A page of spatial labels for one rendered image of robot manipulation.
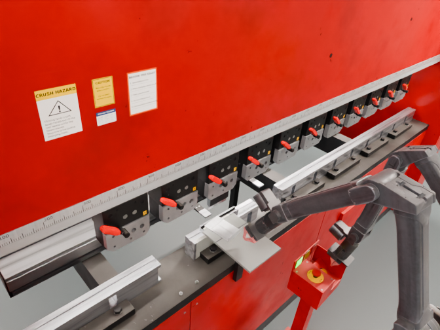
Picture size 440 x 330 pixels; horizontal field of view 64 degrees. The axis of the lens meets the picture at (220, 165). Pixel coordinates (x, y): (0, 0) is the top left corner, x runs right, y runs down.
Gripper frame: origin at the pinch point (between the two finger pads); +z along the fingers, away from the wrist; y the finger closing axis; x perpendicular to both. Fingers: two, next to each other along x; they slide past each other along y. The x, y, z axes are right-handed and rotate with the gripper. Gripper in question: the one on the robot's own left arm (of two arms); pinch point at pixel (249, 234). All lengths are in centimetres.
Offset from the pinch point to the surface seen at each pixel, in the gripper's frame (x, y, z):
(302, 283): 30.1, -23.5, 19.2
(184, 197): -22.3, 19.6, -7.1
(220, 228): -8.6, 0.5, 13.7
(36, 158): -39, 62, -34
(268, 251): 9.3, -5.3, 2.9
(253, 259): 8.4, 2.2, 3.6
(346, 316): 77, -86, 78
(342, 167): -3, -98, 21
